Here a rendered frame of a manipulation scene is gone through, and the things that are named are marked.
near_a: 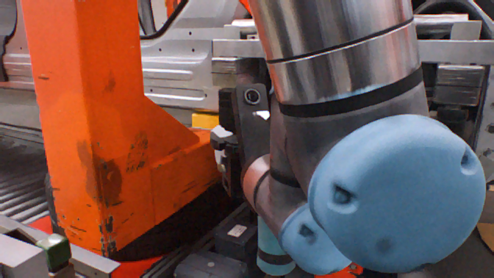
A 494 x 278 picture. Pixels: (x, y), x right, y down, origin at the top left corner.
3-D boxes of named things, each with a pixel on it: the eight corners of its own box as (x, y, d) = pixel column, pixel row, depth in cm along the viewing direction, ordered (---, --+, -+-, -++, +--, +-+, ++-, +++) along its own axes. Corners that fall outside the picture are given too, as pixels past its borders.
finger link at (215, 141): (202, 141, 56) (223, 157, 49) (202, 132, 56) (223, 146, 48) (228, 137, 58) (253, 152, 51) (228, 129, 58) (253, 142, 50)
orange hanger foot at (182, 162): (250, 164, 132) (250, 72, 122) (156, 227, 87) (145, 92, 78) (213, 157, 139) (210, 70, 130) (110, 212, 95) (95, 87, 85)
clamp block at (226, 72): (259, 83, 65) (260, 54, 63) (236, 89, 57) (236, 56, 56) (236, 82, 67) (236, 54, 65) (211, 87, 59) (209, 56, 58)
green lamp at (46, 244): (73, 257, 58) (70, 237, 57) (51, 271, 55) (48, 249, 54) (59, 251, 60) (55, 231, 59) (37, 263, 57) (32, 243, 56)
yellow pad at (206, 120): (243, 123, 126) (243, 110, 125) (224, 132, 114) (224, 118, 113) (212, 120, 132) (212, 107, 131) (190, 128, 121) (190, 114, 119)
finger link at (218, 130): (201, 156, 62) (221, 173, 54) (201, 124, 61) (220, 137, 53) (217, 154, 63) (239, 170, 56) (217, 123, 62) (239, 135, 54)
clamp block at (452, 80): (470, 97, 50) (477, 59, 48) (478, 107, 42) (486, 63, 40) (431, 94, 52) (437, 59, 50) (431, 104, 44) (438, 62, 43)
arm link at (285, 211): (379, 190, 29) (369, 274, 32) (317, 152, 39) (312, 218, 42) (296, 204, 27) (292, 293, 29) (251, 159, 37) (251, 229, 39)
